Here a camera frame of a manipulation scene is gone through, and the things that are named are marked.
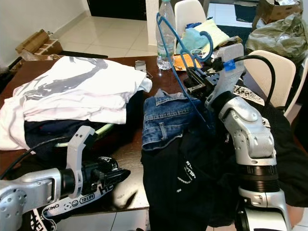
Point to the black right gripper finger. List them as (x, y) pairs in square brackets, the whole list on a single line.
[(195, 62)]

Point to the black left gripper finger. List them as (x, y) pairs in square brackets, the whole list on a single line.
[(120, 177)]

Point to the blue plastic hanger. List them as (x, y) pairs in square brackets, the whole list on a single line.
[(211, 45)]

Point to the black printed garment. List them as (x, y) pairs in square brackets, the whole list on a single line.
[(173, 202)]

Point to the light green hanger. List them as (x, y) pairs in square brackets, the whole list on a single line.
[(103, 127)]

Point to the orange packet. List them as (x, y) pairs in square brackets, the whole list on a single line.
[(180, 62)]

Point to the teal cloth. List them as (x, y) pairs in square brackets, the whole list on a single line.
[(192, 41)]

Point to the clear plastic water bottle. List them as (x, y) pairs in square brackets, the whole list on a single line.
[(165, 50)]

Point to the white plastic chair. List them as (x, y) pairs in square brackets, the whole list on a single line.
[(187, 12), (274, 77)]

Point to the blue denim jeans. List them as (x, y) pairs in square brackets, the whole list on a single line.
[(168, 120)]

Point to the small grey object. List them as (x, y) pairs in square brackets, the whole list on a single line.
[(140, 66)]

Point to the navy blue garment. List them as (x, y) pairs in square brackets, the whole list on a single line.
[(48, 132)]

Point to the white grey-print t-shirt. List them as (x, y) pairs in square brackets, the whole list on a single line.
[(91, 96)]

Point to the olive camouflage bag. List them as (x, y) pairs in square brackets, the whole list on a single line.
[(279, 36)]

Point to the open cardboard box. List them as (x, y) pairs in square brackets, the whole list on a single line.
[(269, 12)]

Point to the flat cardboard box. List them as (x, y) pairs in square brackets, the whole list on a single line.
[(38, 43)]

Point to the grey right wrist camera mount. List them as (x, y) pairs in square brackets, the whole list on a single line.
[(224, 82)]

